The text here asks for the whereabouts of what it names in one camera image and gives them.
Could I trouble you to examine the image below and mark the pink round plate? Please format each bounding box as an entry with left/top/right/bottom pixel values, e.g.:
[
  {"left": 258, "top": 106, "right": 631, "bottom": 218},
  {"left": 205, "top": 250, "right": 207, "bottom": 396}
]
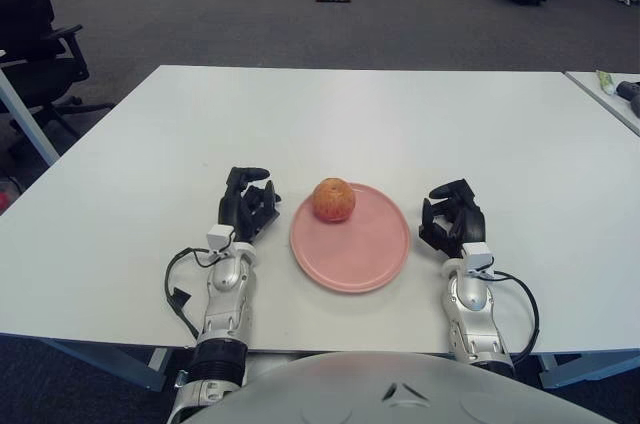
[{"left": 289, "top": 182, "right": 413, "bottom": 295}]

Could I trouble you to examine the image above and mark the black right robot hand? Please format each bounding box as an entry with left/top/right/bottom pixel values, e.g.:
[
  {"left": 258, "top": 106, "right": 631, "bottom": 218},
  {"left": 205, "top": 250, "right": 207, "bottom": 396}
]
[{"left": 417, "top": 177, "right": 488, "bottom": 258}]

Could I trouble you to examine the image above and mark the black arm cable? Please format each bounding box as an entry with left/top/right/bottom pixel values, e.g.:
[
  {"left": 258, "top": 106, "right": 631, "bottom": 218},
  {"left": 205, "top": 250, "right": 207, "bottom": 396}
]
[
  {"left": 165, "top": 246, "right": 222, "bottom": 341},
  {"left": 481, "top": 267, "right": 543, "bottom": 361}
]

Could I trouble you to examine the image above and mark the red yellow apple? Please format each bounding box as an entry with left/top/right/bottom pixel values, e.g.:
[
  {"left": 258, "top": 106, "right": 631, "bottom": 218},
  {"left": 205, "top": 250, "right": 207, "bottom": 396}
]
[{"left": 312, "top": 177, "right": 358, "bottom": 223}]

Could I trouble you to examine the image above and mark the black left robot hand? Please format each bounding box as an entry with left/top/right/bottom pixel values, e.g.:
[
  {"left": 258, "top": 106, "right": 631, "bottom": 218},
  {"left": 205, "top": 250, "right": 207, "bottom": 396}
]
[{"left": 217, "top": 165, "right": 283, "bottom": 246}]

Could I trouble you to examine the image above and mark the green white tube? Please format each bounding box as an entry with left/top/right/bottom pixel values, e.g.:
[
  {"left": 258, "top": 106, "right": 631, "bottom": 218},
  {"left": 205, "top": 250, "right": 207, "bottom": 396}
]
[{"left": 595, "top": 69, "right": 617, "bottom": 95}]

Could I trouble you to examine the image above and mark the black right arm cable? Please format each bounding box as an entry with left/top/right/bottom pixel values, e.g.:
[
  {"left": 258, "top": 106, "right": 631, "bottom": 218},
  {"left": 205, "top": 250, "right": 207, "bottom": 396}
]
[{"left": 481, "top": 267, "right": 543, "bottom": 361}]

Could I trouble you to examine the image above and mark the grey robot torso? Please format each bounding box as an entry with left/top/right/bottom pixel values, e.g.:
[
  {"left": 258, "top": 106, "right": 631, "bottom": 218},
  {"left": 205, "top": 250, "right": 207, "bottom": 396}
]
[{"left": 219, "top": 350, "right": 601, "bottom": 424}]

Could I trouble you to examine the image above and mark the grey desk leg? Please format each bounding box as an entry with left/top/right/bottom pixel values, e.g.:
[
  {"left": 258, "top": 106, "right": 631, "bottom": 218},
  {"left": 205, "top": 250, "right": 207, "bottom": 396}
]
[{"left": 0, "top": 62, "right": 62, "bottom": 166}]

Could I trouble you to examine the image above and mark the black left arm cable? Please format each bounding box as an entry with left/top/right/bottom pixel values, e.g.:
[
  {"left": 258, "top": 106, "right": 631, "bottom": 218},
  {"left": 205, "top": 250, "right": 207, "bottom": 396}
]
[{"left": 165, "top": 246, "right": 222, "bottom": 341}]

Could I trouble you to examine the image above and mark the black office chair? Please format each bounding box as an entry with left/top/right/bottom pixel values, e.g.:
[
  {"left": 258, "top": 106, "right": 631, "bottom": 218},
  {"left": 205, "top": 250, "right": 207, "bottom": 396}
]
[{"left": 0, "top": 0, "right": 117, "bottom": 145}]

